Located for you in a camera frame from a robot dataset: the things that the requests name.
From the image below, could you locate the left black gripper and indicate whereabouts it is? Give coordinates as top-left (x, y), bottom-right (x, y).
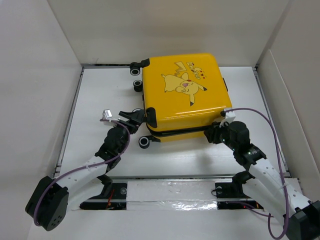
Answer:
top-left (112, 110), bottom-right (144, 154)

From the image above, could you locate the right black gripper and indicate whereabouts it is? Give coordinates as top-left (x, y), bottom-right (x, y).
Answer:
top-left (202, 118), bottom-right (237, 151)

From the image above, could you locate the yellow hard-shell suitcase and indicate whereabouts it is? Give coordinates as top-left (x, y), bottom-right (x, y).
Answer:
top-left (129, 53), bottom-right (232, 149)

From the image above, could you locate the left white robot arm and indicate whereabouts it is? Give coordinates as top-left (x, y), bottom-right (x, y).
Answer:
top-left (25, 108), bottom-right (145, 232)

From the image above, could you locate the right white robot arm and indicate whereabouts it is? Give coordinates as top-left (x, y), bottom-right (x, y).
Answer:
top-left (204, 121), bottom-right (320, 240)

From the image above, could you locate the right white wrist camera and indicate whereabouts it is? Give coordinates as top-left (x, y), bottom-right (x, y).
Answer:
top-left (219, 108), bottom-right (236, 128)

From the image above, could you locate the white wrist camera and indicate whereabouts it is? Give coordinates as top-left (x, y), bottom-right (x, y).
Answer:
top-left (219, 108), bottom-right (236, 128)
top-left (100, 109), bottom-right (117, 123)

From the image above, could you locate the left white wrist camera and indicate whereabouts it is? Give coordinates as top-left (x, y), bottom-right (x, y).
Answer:
top-left (100, 109), bottom-right (117, 123)

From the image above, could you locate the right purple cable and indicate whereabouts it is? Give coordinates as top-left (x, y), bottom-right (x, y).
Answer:
top-left (222, 107), bottom-right (291, 240)

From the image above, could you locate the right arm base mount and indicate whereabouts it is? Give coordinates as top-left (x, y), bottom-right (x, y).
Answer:
top-left (211, 171), bottom-right (263, 210)

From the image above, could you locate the metal rail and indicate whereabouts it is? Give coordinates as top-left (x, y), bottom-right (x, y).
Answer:
top-left (110, 174), bottom-right (234, 180)

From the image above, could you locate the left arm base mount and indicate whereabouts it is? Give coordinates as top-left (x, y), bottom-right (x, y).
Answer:
top-left (79, 175), bottom-right (128, 211)

